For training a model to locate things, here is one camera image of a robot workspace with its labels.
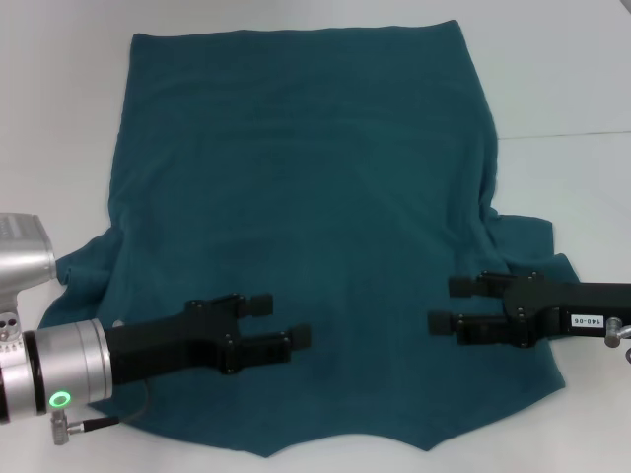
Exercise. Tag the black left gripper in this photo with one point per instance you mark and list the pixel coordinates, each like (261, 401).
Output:
(162, 340)

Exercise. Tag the teal blue shirt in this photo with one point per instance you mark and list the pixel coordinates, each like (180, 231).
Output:
(315, 197)

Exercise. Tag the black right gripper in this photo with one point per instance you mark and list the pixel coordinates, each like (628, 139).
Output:
(552, 305)

